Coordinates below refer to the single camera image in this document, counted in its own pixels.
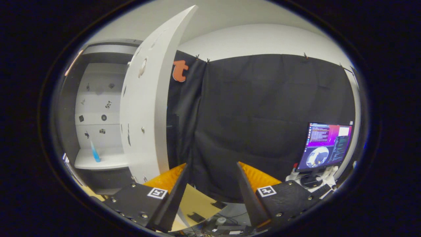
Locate black keyboard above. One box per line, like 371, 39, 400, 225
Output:
309, 184, 336, 199

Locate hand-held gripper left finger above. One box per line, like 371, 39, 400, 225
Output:
103, 162, 190, 232

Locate white cabinet door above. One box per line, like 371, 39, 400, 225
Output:
119, 5, 199, 185

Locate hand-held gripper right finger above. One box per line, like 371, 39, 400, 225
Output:
236, 161, 326, 227

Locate computer monitor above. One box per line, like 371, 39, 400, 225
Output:
294, 122, 354, 190

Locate white cabinet shelf board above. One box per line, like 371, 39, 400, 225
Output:
74, 148, 129, 170

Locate white object with red top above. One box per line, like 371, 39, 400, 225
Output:
285, 163, 300, 181

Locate black backdrop cloth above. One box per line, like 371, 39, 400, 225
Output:
166, 54, 357, 203

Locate grey cabinet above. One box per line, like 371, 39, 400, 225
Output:
61, 39, 145, 196

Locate slim blue white tube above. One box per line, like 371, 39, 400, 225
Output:
89, 140, 101, 163

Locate black electronic device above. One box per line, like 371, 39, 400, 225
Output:
203, 217, 252, 236

